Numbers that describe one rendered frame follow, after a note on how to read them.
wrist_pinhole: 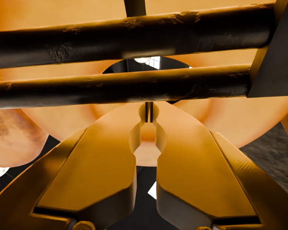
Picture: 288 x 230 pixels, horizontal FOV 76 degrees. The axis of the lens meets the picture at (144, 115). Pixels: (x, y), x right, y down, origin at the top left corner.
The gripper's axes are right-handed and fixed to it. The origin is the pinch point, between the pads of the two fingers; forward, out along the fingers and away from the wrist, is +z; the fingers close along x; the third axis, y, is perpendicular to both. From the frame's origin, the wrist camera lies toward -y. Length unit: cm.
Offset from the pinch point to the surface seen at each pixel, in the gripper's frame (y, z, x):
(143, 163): 6.3, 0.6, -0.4
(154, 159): 5.5, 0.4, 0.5
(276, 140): 21.5, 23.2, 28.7
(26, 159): 6.4, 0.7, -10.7
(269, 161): 29.5, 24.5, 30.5
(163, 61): 233, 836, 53
